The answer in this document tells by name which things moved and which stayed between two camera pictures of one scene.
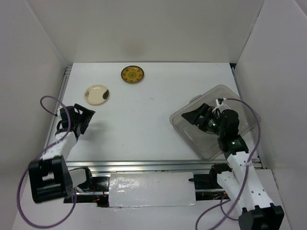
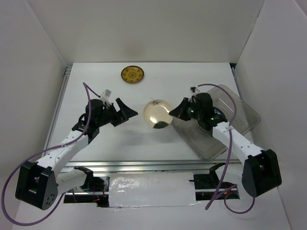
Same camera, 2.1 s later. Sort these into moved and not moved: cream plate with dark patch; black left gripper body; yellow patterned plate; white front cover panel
Moved: cream plate with dark patch; black left gripper body
Not moved: white front cover panel; yellow patterned plate
